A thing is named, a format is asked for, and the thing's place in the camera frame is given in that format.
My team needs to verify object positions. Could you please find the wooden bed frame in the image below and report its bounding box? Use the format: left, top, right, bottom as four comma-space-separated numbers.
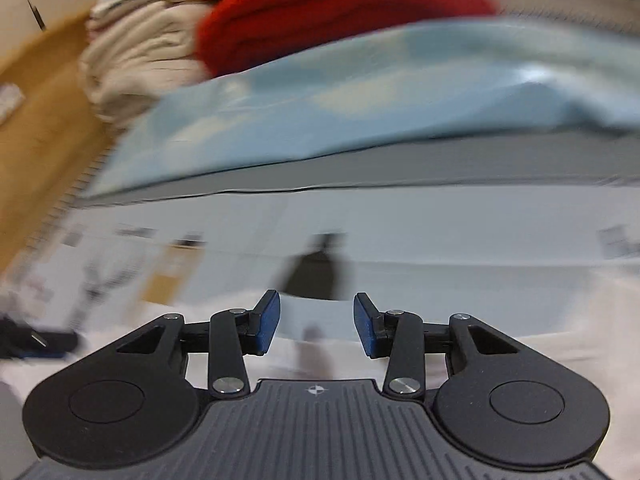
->
1, 13, 112, 271

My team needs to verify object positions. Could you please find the light blue patterned quilt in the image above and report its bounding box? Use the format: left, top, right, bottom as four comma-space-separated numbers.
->
86, 18, 639, 198

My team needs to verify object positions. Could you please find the cream folded blanket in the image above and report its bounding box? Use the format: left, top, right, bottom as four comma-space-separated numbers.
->
79, 2, 213, 130

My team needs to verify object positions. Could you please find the red folded blanket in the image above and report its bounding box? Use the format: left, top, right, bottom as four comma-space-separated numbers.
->
196, 0, 498, 77

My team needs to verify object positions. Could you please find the grey deer print bedsheet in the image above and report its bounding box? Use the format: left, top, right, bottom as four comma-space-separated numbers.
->
1, 131, 639, 339

